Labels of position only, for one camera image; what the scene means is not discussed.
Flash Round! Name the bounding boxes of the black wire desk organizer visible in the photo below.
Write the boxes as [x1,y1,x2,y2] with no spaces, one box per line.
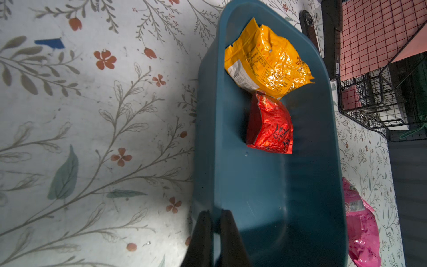
[338,1,427,142]

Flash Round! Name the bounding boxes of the black stapler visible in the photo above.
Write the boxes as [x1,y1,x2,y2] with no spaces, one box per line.
[299,1,343,81]

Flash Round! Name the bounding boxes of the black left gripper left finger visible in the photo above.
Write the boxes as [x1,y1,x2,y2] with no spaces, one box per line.
[181,211,212,267]

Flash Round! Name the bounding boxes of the pink tea bag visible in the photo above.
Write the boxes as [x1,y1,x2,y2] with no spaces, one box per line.
[342,178,381,267]

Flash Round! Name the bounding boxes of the yellow tea bag in box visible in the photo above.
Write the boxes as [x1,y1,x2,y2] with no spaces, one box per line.
[225,18,314,100]

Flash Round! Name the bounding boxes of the teal plastic storage box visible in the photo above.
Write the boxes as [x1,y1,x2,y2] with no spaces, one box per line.
[189,1,348,267]

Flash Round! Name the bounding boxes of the red tea bag in box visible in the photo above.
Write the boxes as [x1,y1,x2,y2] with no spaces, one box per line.
[246,91,294,154]

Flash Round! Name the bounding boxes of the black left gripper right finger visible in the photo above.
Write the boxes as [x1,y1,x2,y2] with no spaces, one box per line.
[219,210,252,267]

